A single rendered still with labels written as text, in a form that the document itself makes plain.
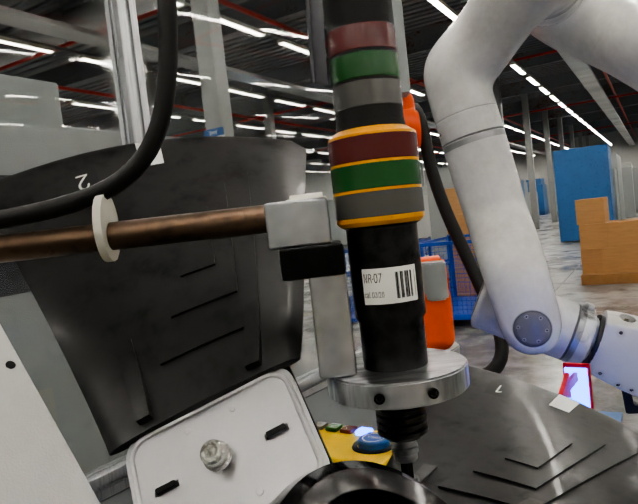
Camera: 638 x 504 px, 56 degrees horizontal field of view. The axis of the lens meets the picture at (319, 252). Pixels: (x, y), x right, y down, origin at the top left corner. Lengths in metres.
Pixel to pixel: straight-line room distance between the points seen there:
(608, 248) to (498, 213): 8.67
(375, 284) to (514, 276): 0.52
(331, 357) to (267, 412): 0.04
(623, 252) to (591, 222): 0.60
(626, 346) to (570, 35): 0.43
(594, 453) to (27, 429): 0.42
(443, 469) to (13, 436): 0.32
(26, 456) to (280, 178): 0.28
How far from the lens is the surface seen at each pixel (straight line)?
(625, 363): 0.92
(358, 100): 0.29
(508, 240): 0.82
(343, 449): 0.79
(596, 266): 9.59
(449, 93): 0.88
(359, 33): 0.29
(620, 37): 0.88
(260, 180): 0.42
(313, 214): 0.28
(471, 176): 0.87
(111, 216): 0.32
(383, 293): 0.28
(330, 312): 0.29
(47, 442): 0.53
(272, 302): 0.33
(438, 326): 4.18
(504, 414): 0.50
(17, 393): 0.55
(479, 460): 0.43
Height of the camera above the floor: 1.36
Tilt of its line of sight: 3 degrees down
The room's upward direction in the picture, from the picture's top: 6 degrees counter-clockwise
